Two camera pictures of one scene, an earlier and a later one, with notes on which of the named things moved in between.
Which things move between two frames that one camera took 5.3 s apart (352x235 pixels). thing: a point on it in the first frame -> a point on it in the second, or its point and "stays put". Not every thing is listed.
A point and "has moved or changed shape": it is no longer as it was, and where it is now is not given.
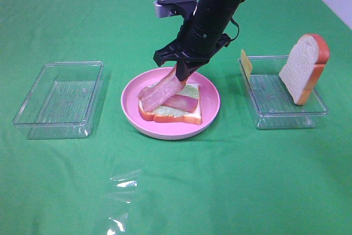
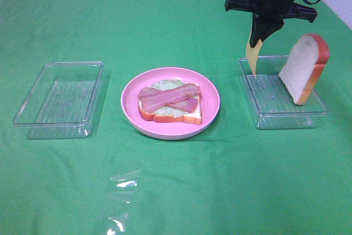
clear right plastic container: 274,105 stays put
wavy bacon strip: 152,96 has moved or changed shape
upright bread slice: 307,59 stays put
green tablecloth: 231,178 stays put
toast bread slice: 194,118 stays put
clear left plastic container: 62,102 stays put
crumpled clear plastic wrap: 119,197 stays put
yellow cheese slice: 246,65 -> 252,53
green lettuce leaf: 191,90 -> 166,85
